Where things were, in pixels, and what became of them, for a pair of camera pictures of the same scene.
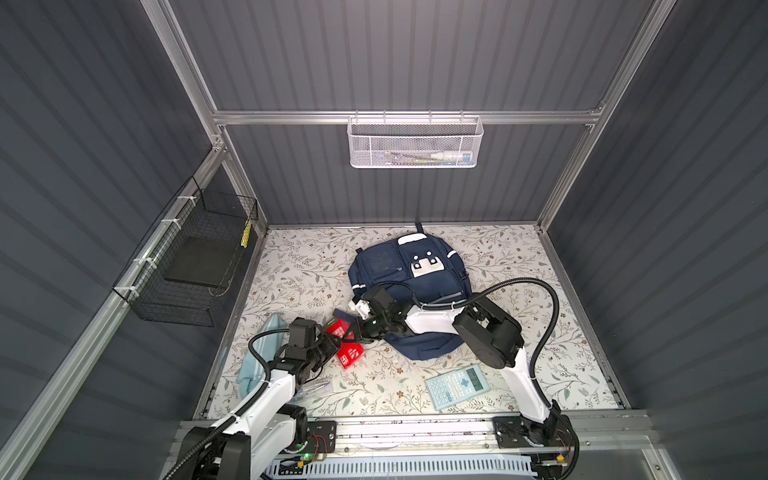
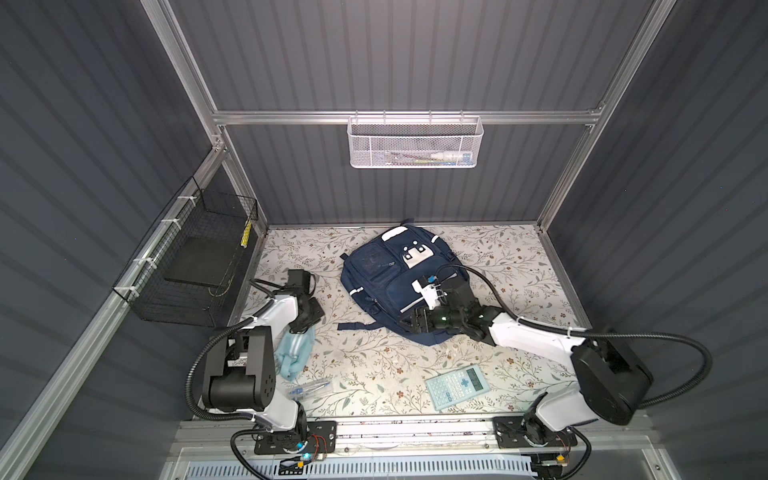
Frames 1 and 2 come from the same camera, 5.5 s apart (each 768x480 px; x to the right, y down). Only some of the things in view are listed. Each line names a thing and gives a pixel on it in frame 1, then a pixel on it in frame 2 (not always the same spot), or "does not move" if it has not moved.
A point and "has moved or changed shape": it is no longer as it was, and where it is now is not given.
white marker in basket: [447, 156] does not move
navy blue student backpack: [431, 269] has moved or changed shape
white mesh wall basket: [415, 142] does not move
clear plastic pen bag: [312, 389] does not move
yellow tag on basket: [246, 234] does not move
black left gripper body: [324, 347] -> [313, 314]
